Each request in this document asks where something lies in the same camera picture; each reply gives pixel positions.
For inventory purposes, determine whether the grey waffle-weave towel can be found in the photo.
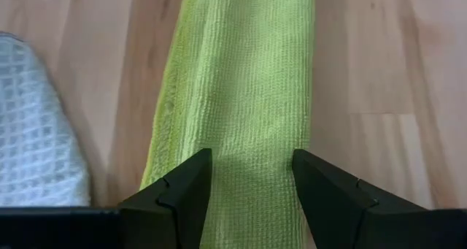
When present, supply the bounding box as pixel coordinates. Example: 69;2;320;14
0;31;91;208

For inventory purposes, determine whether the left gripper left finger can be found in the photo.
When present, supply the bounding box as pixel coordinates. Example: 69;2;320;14
0;148;213;249

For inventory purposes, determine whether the green microfiber towel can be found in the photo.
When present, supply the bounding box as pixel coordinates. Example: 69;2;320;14
139;0;317;249

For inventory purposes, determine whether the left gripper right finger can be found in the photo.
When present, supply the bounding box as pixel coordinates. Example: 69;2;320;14
291;149;467;249

